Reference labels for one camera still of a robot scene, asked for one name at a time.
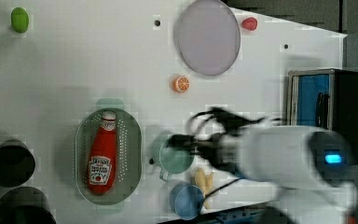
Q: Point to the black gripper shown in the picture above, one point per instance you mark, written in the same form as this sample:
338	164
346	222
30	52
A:
221	150

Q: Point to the red ketchup bottle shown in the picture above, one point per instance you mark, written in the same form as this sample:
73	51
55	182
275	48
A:
102	163

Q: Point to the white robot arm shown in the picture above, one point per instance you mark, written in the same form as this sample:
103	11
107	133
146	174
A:
309	164

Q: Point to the green oval strainer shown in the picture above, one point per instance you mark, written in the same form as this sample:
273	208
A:
129	145

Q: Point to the green metal cup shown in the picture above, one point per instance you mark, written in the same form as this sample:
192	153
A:
171	161

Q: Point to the peeled toy banana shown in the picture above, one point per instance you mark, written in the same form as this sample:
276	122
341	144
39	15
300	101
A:
203	181

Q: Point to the orange slice toy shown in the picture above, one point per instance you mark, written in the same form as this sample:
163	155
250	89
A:
181	84

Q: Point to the blue cup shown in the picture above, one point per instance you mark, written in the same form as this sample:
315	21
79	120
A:
186	200

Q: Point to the round lilac plate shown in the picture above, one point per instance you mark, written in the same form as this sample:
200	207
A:
208	37

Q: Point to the toy strawberry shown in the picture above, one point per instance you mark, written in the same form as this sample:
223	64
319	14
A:
249	24

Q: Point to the black toaster oven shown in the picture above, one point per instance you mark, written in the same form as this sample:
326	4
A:
325	98

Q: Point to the black cylinder upper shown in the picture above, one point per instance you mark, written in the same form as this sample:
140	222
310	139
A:
17	163

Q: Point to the black cylinder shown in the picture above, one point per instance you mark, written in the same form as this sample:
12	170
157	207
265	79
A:
25	205
17	163

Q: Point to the black cylinder lower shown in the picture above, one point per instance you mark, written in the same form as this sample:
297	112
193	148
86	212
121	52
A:
25	205

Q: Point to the green toy lime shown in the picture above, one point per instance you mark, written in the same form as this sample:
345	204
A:
19	20

